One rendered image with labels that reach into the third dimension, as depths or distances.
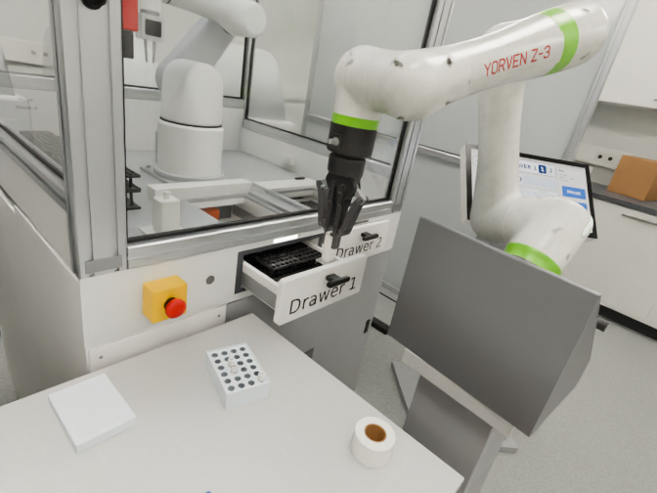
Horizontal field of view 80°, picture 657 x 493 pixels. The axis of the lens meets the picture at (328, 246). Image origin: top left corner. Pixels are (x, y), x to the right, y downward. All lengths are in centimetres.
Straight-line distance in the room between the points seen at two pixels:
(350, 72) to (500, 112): 45
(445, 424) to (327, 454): 43
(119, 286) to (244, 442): 36
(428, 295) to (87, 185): 70
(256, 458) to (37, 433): 33
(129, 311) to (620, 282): 338
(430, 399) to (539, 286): 43
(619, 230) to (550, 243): 265
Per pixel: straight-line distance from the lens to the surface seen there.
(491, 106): 108
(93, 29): 71
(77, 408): 79
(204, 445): 73
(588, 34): 96
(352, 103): 76
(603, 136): 434
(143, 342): 92
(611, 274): 368
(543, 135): 238
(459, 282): 88
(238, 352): 84
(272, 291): 89
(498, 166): 108
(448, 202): 260
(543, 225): 100
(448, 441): 112
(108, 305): 84
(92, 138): 72
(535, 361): 86
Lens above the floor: 132
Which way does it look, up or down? 22 degrees down
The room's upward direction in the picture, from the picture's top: 11 degrees clockwise
